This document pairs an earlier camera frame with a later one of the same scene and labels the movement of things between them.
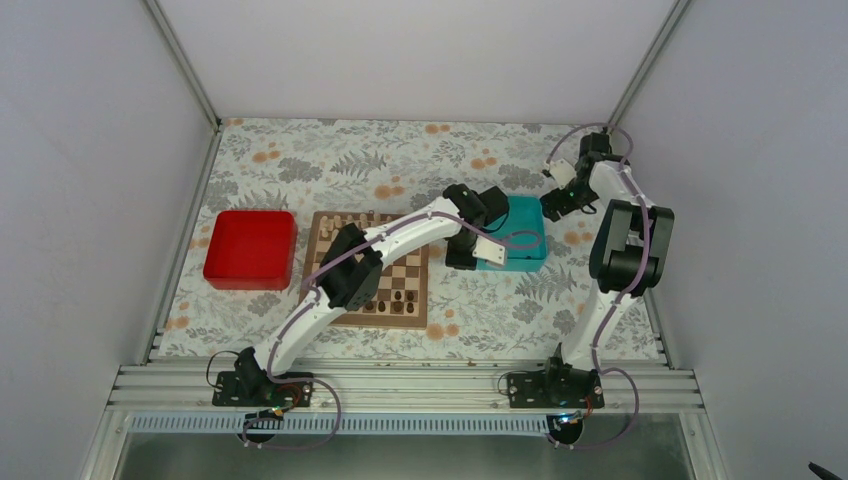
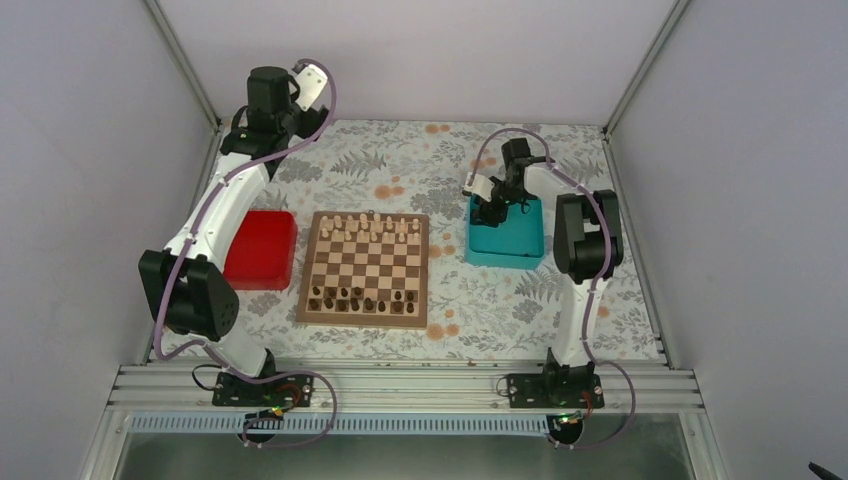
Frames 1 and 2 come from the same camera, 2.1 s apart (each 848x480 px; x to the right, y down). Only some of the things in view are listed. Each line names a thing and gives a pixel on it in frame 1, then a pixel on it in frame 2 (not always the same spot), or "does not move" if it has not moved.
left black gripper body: [453, 255] -> [311, 125]
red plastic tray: [252, 250] does not move
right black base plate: [554, 390] does not move
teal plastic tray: [523, 234] does not move
